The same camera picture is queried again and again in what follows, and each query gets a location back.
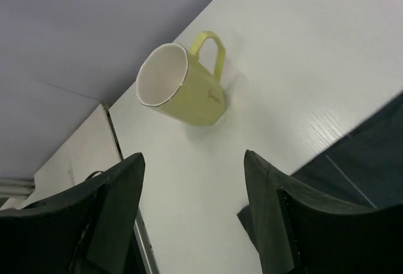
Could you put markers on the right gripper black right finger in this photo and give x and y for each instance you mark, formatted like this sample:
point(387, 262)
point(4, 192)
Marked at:
point(300, 229)

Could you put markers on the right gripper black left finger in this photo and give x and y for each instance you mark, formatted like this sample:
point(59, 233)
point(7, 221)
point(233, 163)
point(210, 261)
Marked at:
point(87, 228)

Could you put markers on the pale yellow mug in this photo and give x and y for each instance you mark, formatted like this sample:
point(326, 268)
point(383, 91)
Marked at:
point(173, 82)

